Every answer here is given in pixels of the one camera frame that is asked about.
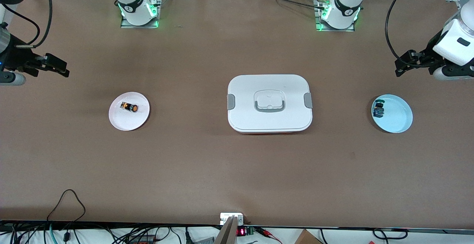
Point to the brown cardboard box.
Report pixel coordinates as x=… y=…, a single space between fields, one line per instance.
x=307 y=238

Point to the green push-button switch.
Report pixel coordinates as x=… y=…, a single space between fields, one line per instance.
x=379 y=110

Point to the white lidded container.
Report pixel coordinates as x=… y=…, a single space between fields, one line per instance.
x=270 y=120

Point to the small white box device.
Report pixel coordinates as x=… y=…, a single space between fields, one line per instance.
x=226 y=217

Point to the grey flat bar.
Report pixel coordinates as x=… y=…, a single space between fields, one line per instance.
x=227 y=233

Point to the small green circuit board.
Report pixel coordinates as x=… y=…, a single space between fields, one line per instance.
x=250 y=231

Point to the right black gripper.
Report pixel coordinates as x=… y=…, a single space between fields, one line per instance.
x=14 y=58

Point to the black and red power strip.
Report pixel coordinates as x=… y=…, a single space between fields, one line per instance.
x=142 y=240

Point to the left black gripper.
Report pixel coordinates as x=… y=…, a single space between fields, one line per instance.
x=427 y=57

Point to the orange push-button switch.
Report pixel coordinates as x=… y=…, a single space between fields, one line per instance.
x=129 y=107

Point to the pink round plate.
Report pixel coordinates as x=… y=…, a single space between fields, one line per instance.
x=127 y=122

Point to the red digit display module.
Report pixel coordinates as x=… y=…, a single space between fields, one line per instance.
x=241 y=231

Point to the light blue round plate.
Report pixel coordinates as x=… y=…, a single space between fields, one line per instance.
x=396 y=116

